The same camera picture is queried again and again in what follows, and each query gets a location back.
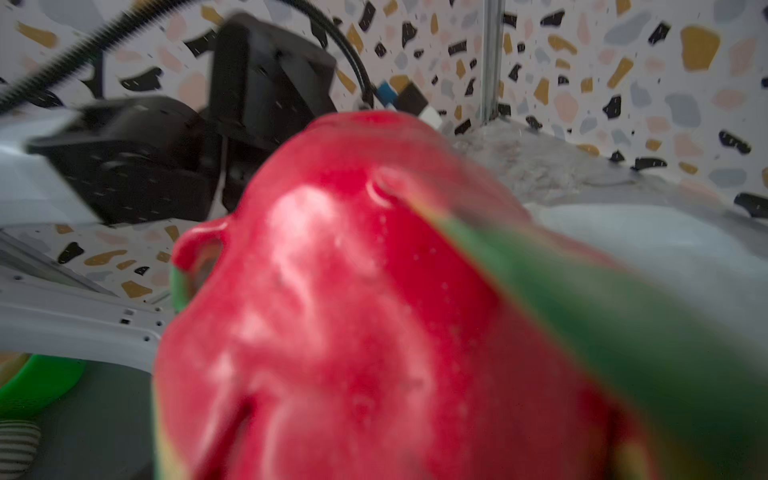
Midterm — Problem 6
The white plastic bag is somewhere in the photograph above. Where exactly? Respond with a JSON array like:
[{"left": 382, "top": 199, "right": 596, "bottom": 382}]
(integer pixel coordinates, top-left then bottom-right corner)
[{"left": 526, "top": 203, "right": 767, "bottom": 337}]

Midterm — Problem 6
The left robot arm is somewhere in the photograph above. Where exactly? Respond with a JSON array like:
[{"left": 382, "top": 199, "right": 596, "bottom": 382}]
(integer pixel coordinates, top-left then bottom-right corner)
[{"left": 1, "top": 13, "right": 336, "bottom": 372}]

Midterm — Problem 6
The black corrugated cable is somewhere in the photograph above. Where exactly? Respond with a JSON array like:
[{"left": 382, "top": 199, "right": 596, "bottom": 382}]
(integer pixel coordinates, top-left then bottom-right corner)
[{"left": 0, "top": 0, "right": 193, "bottom": 115}]

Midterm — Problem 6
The red dragon fruit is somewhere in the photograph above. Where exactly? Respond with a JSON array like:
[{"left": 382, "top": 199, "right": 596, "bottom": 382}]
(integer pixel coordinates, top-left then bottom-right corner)
[{"left": 152, "top": 110, "right": 767, "bottom": 479}]

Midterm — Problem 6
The green bumpy fruit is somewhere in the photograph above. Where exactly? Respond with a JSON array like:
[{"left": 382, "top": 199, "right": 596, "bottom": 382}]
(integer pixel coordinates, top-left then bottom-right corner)
[{"left": 1, "top": 355, "right": 87, "bottom": 420}]

